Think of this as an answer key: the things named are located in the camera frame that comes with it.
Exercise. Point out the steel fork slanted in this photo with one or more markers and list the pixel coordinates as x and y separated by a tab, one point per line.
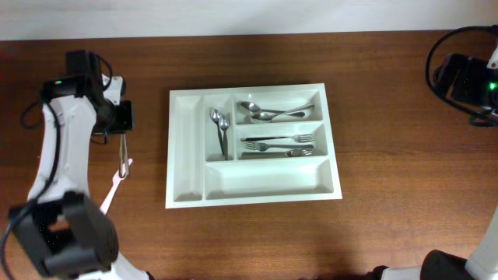
262	147

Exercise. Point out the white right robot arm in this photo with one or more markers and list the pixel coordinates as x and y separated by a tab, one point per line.
482	262

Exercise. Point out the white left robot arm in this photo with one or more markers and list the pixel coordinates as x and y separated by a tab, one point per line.
62	231

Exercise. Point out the white cutlery tray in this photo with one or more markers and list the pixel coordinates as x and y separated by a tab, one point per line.
199	176

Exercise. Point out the white plastic knife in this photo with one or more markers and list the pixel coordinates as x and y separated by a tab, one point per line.
116	179

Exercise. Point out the steel fork horizontal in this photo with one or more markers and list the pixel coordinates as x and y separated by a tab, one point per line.
296	138

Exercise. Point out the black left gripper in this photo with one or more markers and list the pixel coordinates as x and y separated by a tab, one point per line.
126	123

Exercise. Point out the steel fork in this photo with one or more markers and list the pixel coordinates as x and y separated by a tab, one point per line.
290	153

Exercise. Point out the small steel teaspoon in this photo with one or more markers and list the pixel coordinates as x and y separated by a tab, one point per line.
215	117
224	125

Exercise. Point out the steel tablespoon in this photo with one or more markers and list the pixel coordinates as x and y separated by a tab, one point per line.
265	117
249	108

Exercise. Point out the long steel tongs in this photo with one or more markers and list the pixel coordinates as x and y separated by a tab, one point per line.
123	155

